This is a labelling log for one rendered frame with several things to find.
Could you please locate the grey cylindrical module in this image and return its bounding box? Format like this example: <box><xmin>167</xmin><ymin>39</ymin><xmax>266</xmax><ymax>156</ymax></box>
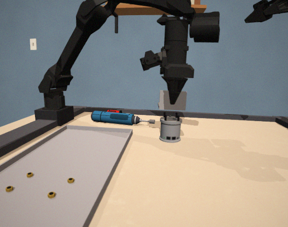
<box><xmin>159</xmin><ymin>112</ymin><xmax>182</xmax><ymax>143</ymax></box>

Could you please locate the blue cordless screwdriver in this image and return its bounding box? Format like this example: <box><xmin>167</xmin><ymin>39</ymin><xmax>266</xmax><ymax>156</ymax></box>
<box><xmin>91</xmin><ymin>111</ymin><xmax>155</xmax><ymax>125</ymax></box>

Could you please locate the grey metal bracket with holes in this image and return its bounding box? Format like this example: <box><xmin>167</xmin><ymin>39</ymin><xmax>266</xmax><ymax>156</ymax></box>
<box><xmin>158</xmin><ymin>90</ymin><xmax>187</xmax><ymax>111</ymax></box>

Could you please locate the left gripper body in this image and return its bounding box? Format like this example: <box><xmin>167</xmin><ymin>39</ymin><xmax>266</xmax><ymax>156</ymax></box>
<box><xmin>160</xmin><ymin>41</ymin><xmax>194</xmax><ymax>78</ymax></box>

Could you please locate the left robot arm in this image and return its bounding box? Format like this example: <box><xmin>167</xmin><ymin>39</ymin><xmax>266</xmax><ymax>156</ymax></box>
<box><xmin>38</xmin><ymin>0</ymin><xmax>220</xmax><ymax>110</ymax></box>

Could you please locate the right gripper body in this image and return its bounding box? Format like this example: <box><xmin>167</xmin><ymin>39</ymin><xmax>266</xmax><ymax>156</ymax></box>
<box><xmin>259</xmin><ymin>0</ymin><xmax>276</xmax><ymax>20</ymax></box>

